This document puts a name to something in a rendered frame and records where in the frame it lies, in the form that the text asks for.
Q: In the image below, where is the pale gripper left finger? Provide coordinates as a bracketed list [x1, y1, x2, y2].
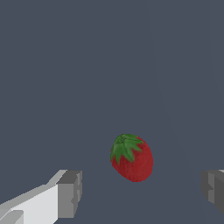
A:
[0, 169, 83, 224]

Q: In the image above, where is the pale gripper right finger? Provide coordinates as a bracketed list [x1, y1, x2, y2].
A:
[200, 169, 224, 215]

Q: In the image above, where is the red strawberry with green leaves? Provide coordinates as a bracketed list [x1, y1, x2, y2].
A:
[109, 133, 154, 183]

